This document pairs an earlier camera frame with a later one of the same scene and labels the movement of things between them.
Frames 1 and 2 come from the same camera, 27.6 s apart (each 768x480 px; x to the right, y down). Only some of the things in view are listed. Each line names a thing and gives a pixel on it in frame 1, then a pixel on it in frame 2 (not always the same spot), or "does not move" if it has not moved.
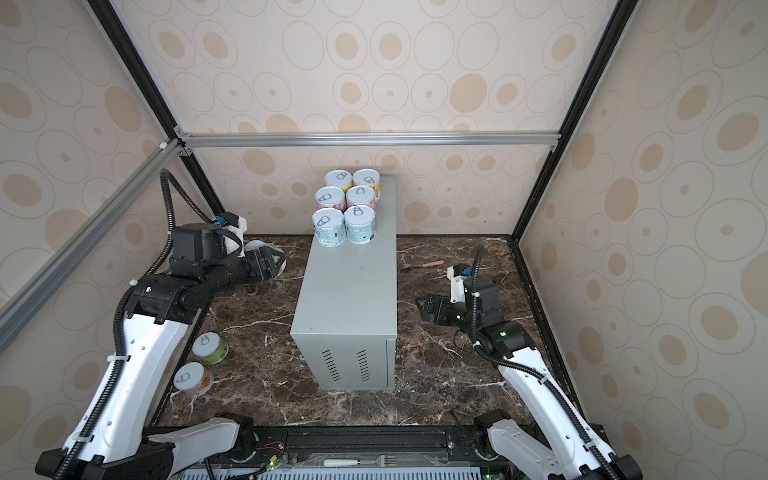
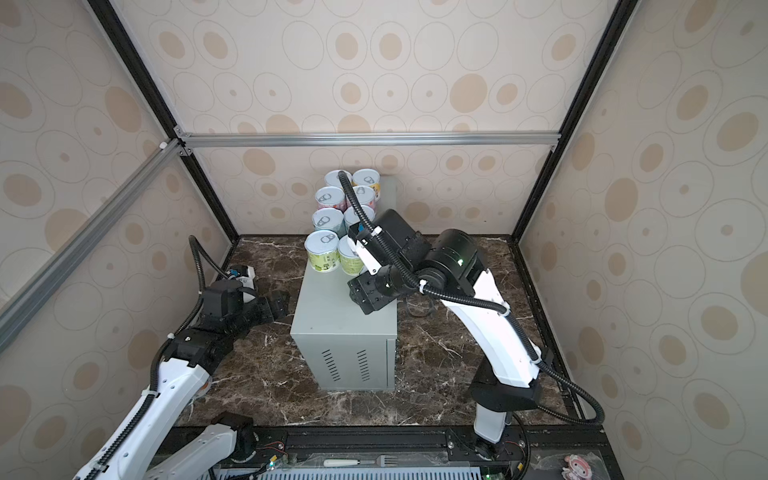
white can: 329,227 does not move
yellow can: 339,178 does not move
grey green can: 360,224 does not move
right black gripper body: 452,315 to 372,291
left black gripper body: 233,269 to 257,311
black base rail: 368,446 does not move
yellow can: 368,177 does not move
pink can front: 330,197 does not move
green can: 256,244 to 351,262
